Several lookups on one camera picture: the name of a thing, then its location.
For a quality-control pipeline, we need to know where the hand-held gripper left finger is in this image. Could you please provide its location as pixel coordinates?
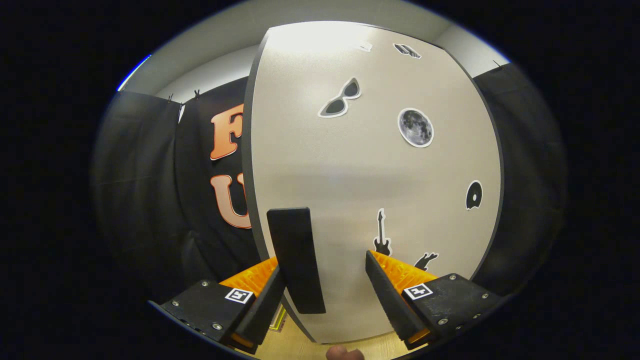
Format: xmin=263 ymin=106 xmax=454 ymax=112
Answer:
xmin=148 ymin=256 xmax=288 ymax=355

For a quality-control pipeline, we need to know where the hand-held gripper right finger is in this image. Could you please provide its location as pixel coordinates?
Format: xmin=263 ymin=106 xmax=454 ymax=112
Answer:
xmin=365 ymin=250 xmax=503 ymax=351

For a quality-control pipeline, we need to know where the black door handle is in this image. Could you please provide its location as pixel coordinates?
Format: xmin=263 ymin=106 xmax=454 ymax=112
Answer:
xmin=266 ymin=207 xmax=327 ymax=315

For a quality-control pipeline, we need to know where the beige shoe cabinet door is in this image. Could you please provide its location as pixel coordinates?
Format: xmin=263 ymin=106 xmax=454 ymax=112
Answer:
xmin=250 ymin=21 xmax=502 ymax=345

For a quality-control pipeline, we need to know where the dark grey shoe cabinet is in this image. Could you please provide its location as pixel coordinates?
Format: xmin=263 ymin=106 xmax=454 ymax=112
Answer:
xmin=241 ymin=21 xmax=506 ymax=346

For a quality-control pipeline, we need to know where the black backdrop cloth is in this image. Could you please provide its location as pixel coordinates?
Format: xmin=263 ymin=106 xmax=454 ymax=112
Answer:
xmin=91 ymin=61 xmax=568 ymax=311

